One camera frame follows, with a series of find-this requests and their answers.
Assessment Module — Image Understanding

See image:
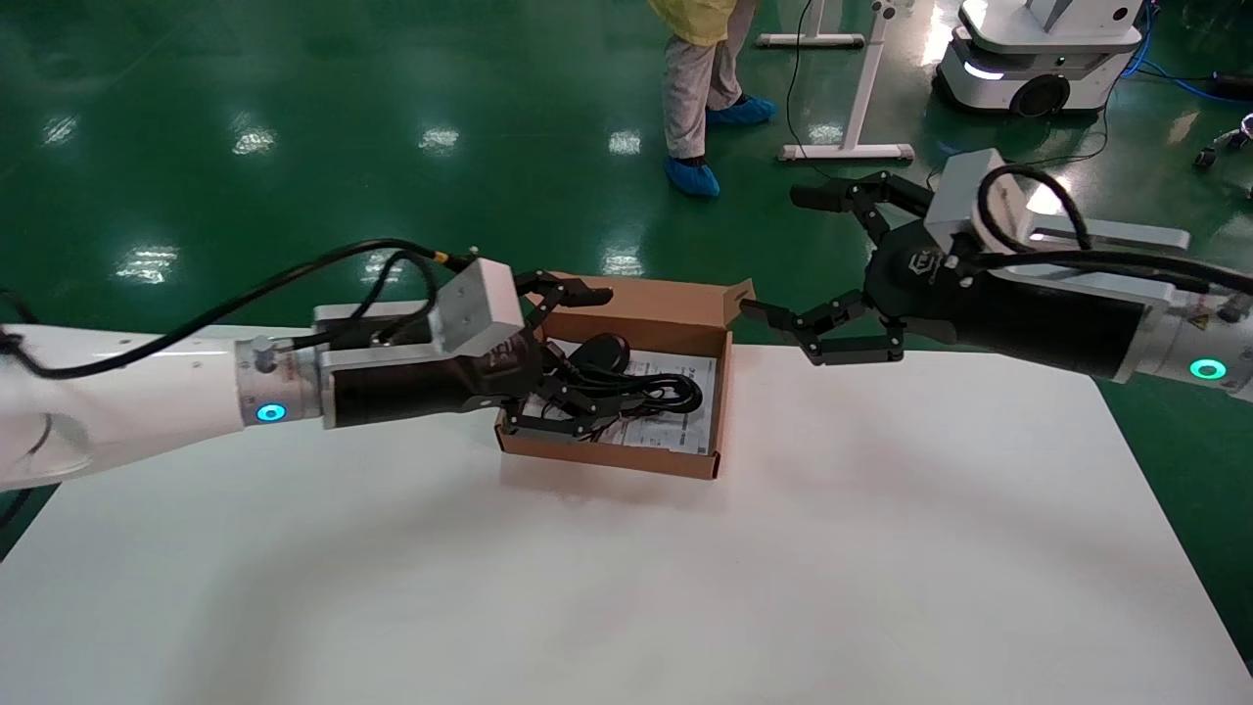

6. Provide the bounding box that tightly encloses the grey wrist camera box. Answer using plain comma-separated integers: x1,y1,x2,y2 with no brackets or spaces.
925,149,1009,258
428,258,527,355

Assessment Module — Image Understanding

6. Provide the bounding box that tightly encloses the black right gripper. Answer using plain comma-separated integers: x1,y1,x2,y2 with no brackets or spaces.
739,171,988,367

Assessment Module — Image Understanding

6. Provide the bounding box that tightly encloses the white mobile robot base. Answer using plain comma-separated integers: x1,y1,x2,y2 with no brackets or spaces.
932,0,1146,120

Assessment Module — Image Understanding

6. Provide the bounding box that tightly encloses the black chair caster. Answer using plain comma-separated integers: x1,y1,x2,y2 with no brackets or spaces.
1191,113,1253,172

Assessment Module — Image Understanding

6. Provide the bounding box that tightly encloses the black power cable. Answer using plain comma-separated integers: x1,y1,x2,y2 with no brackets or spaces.
536,357,704,420

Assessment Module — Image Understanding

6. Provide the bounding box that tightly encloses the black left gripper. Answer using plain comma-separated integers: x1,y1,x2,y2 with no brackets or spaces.
458,270,615,439

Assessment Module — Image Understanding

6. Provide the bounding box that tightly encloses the black wired computer mouse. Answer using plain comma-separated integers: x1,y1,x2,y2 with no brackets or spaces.
571,333,633,375

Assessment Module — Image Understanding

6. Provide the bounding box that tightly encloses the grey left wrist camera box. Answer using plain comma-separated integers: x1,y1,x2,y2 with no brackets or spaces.
428,258,527,355

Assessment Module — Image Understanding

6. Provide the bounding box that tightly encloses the blue floor cable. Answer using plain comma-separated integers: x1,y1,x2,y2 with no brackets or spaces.
1121,0,1253,104

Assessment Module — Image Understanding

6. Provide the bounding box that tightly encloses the thin black floor cable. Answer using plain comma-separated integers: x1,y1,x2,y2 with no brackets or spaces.
786,0,1110,187

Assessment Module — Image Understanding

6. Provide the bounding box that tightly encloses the brown cardboard box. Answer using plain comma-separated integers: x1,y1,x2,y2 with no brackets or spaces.
494,274,756,481

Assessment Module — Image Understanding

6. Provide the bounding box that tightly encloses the white desk leg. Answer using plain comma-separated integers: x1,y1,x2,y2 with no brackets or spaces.
753,0,864,50
776,0,916,165

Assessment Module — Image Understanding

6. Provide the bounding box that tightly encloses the person in yellow coat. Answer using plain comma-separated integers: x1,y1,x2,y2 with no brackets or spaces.
648,0,779,200

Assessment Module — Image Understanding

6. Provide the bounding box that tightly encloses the white printed instruction sheet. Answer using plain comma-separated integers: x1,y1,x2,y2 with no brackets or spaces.
534,343,719,456

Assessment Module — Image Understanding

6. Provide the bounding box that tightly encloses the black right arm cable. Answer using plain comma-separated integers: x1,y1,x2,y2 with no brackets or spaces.
945,164,1253,295

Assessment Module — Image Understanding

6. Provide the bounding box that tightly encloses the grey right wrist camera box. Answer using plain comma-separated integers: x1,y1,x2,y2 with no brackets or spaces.
925,149,1009,258

